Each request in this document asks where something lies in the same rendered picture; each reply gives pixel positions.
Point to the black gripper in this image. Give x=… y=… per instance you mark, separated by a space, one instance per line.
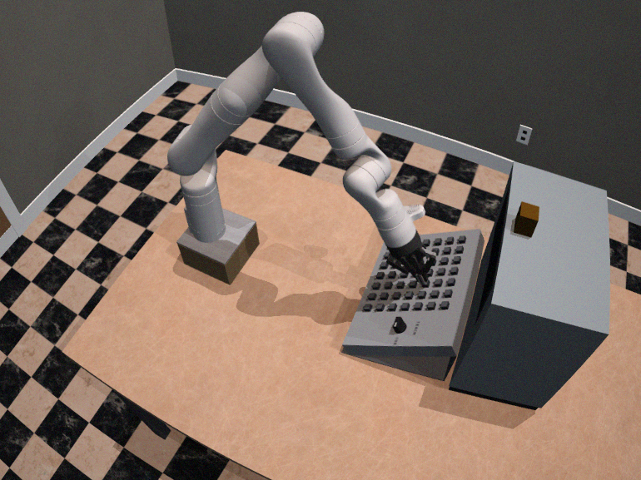
x=411 y=255

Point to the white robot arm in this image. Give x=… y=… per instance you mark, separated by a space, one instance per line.
x=289 y=47

